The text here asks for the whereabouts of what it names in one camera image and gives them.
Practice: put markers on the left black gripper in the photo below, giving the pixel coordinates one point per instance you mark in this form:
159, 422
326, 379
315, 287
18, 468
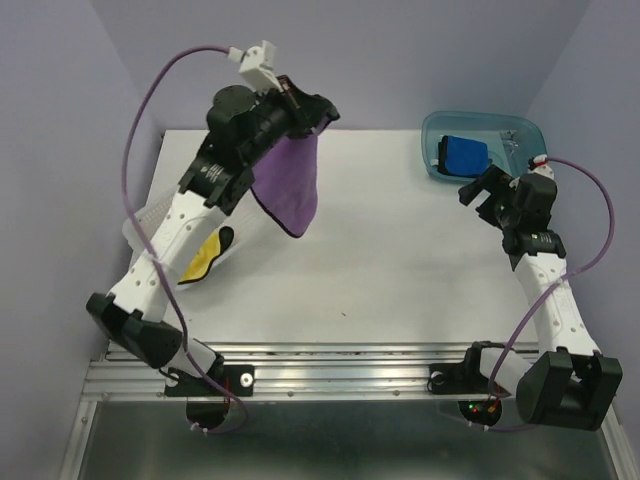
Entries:
303, 110

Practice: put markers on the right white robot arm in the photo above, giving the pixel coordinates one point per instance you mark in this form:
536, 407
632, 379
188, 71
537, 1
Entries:
550, 364

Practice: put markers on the aluminium mounting rail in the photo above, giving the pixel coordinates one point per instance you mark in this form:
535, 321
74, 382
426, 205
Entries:
288, 372

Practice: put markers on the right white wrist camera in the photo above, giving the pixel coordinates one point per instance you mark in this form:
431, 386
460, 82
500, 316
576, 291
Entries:
540, 165

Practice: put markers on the yellow towel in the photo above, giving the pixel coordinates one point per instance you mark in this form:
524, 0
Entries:
212, 250

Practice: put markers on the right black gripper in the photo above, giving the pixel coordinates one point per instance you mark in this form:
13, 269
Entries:
494, 180

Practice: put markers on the blue and black towel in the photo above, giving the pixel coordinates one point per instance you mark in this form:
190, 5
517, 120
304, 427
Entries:
461, 157

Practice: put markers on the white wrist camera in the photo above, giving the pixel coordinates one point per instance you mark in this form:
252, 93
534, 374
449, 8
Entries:
256, 66
540, 165

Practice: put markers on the purple and grey towel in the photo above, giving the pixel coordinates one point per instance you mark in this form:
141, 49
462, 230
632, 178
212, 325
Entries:
285, 183

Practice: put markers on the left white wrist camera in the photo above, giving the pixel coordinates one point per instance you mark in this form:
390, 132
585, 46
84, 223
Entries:
256, 66

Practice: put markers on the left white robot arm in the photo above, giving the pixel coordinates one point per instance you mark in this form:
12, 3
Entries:
132, 313

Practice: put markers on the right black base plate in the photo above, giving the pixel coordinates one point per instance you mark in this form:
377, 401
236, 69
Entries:
463, 377

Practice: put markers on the white plastic basket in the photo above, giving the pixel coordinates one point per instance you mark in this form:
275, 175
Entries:
149, 219

